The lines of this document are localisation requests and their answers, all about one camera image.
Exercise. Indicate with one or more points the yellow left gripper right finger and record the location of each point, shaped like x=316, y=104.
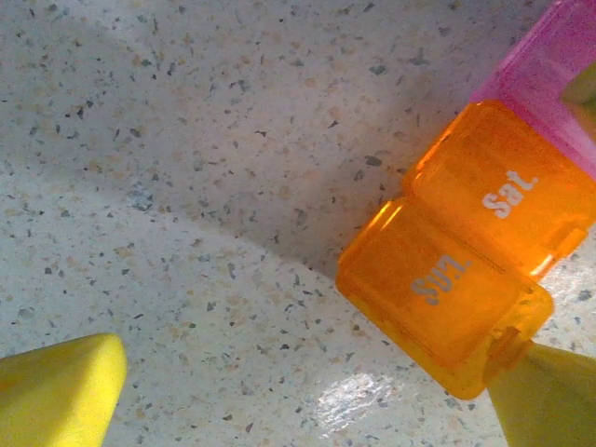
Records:
x=554, y=400

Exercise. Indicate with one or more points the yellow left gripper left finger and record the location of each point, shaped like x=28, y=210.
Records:
x=56, y=396

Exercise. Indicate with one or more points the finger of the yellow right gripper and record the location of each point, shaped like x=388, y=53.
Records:
x=582, y=93

